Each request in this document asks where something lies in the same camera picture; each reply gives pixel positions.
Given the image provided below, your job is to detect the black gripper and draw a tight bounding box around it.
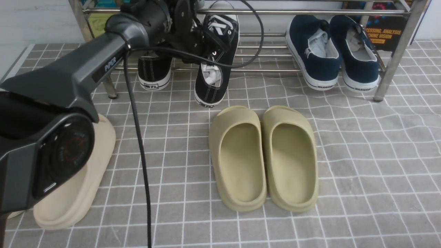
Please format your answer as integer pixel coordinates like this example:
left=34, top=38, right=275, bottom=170
left=165, top=0, right=207, bottom=57

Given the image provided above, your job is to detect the black canvas sneaker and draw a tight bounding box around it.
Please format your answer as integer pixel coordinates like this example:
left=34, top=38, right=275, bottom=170
left=137, top=55, right=172, bottom=91
left=194, top=14, right=240, bottom=108

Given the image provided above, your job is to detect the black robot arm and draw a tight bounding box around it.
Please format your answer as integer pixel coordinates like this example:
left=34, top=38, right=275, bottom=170
left=1, top=0, right=204, bottom=246

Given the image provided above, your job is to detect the stainless steel shoe rack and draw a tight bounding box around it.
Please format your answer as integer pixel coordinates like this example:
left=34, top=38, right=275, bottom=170
left=69, top=0, right=431, bottom=103

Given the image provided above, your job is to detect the yellow green book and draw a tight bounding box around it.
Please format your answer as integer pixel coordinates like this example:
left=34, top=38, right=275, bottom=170
left=88, top=13, right=114, bottom=38

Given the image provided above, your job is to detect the olive green left slipper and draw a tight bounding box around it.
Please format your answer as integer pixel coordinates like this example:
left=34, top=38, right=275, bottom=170
left=208, top=105, right=267, bottom=211

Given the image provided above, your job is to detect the olive green slipper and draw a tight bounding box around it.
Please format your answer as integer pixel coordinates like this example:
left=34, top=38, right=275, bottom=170
left=261, top=105, right=319, bottom=213
left=208, top=105, right=267, bottom=211

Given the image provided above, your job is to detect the navy blue left sneaker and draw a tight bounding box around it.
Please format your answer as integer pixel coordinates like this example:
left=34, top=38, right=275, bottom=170
left=285, top=15, right=343, bottom=91

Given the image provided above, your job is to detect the navy blue sneaker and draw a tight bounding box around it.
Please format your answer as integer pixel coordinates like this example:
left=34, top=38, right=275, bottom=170
left=329, top=15, right=380, bottom=93
left=285, top=15, right=343, bottom=91

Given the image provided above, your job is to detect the olive green right slipper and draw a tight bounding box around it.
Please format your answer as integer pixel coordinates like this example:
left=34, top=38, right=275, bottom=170
left=261, top=105, right=319, bottom=213

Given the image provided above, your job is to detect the navy blue right sneaker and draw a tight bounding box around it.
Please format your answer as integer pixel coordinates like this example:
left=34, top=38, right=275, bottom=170
left=329, top=15, right=380, bottom=93

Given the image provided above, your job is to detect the black book orange text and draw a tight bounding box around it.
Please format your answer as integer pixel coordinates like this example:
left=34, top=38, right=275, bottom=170
left=342, top=1, right=407, bottom=52

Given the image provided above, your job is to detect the beige right slipper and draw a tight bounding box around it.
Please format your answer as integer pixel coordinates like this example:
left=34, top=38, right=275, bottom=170
left=33, top=114, right=116, bottom=230

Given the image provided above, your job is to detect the beige slipper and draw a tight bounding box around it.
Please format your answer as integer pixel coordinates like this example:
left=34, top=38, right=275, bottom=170
left=33, top=114, right=116, bottom=230
left=7, top=210, right=25, bottom=219

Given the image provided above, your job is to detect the beige left slipper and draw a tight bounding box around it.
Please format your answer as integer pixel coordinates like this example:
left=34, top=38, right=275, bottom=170
left=7, top=210, right=25, bottom=219

